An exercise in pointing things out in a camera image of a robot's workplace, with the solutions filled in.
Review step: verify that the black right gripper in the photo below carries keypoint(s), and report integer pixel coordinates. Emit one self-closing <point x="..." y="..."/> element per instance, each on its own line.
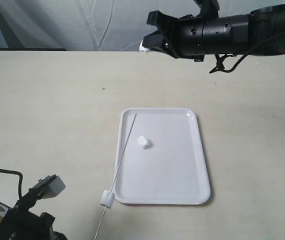
<point x="180" y="38"/>

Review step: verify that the white backdrop curtain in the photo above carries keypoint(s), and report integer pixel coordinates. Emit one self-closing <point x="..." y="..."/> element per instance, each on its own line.
<point x="82" y="25"/>

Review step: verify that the white marshmallow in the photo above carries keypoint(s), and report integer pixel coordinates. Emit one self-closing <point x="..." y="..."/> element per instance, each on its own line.
<point x="107" y="199"/>
<point x="142" y="48"/>
<point x="143" y="142"/>

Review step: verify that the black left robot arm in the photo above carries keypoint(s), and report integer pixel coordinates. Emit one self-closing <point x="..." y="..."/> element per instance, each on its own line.
<point x="26" y="225"/>

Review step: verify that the white plastic tray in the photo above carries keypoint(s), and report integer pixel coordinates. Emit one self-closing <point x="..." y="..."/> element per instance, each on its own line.
<point x="172" y="170"/>

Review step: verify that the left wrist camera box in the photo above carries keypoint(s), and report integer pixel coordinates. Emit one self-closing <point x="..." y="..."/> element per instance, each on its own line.
<point x="49" y="187"/>

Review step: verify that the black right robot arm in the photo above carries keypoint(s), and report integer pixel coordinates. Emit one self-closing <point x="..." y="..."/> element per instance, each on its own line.
<point x="258" y="33"/>

